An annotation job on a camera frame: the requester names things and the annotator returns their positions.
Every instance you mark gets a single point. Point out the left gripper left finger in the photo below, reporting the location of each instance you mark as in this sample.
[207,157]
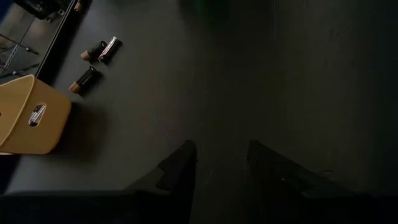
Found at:
[174,186]

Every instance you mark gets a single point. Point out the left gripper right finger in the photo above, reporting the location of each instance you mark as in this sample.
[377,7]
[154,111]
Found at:
[280,186]

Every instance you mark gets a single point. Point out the yellow plastic bin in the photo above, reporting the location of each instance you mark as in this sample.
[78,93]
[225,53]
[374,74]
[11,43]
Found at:
[18,124]

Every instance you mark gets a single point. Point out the black aluminium table frame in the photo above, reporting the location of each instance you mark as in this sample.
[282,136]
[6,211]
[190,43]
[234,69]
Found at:
[62,37]

